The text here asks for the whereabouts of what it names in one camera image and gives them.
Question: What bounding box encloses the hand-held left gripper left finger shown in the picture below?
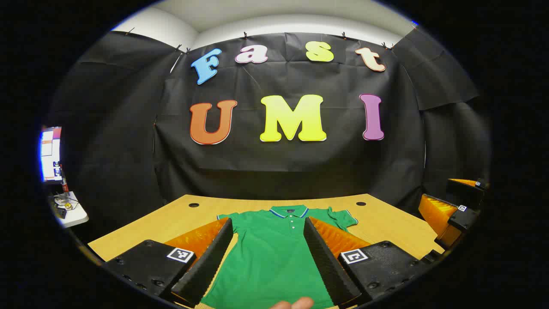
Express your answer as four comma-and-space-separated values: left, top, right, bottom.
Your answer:
103, 217, 234, 307

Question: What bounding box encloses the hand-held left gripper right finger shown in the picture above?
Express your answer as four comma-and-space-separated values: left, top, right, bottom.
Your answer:
303, 216, 444, 307

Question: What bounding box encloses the green T-shirt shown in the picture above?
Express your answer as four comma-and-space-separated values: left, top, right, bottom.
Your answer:
199, 205, 359, 309

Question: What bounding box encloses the small white side table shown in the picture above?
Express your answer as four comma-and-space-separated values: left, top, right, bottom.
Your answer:
51, 191, 90, 228

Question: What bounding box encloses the computer monitor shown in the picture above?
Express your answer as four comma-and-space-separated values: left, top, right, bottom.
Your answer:
40, 126, 63, 184

